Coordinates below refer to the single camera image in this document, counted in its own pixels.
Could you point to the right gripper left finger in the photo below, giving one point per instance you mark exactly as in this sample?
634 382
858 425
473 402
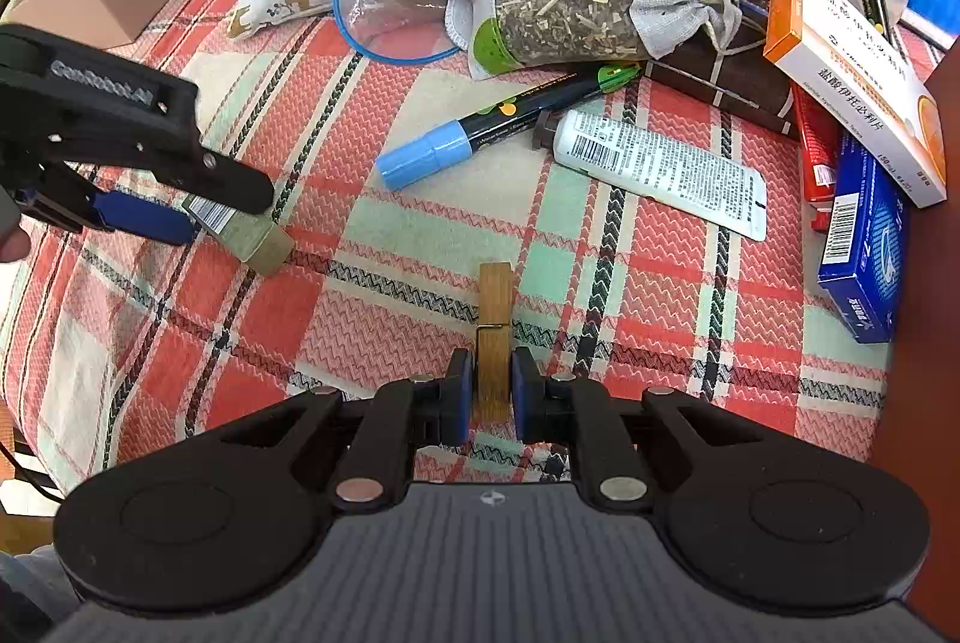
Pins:
388 430

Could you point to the herb sachet bag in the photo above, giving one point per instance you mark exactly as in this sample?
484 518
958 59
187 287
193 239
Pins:
585 5

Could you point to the blue medicine box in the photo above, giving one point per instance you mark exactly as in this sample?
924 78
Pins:
862 262

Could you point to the blue cap black marker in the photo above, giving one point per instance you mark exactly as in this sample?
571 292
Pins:
457 140

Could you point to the olive small box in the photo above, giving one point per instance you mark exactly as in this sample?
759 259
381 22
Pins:
258 242

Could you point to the red toothpaste box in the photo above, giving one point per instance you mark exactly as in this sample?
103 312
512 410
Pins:
820 139

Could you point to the person's left hand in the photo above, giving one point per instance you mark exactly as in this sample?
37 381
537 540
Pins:
16 244

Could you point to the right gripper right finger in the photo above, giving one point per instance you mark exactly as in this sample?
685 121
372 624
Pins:
581 416

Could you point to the wooden clothespin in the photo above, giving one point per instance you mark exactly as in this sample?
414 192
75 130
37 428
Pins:
493 341

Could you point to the plaid bed cloth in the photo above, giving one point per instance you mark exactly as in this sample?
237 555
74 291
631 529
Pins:
114 346

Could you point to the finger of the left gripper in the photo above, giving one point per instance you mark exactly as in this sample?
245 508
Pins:
123 212
214 177

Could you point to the orange white medicine box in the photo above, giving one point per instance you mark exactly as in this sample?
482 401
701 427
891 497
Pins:
832 51

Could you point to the white ointment tube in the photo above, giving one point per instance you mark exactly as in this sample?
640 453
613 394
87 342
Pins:
654 166

